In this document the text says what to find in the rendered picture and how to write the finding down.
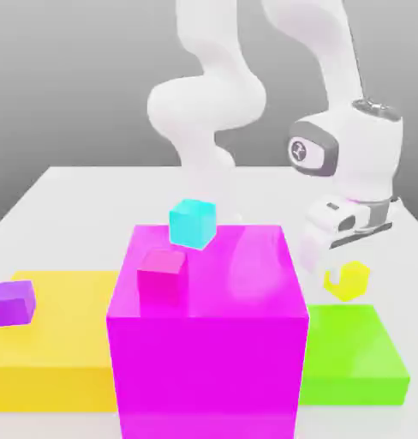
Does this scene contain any small yellow cube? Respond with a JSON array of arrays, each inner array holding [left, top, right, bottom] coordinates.
[[323, 260, 372, 303]]

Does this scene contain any large green box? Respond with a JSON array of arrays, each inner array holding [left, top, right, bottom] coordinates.
[[298, 304, 411, 406]]

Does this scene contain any large yellow box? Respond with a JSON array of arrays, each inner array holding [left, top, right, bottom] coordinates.
[[0, 270, 122, 413]]

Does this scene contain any large magenta box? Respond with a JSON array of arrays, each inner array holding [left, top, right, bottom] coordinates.
[[105, 224, 311, 439]]

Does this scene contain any small purple cube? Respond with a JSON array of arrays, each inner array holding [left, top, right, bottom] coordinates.
[[0, 280, 37, 328]]

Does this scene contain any small pink cube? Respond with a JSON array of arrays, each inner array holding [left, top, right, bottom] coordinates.
[[136, 248, 190, 311]]

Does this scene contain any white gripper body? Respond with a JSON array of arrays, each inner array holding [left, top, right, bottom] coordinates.
[[298, 221, 394, 276]]

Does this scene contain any small cyan cube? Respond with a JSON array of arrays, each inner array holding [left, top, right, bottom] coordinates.
[[168, 198, 218, 251]]

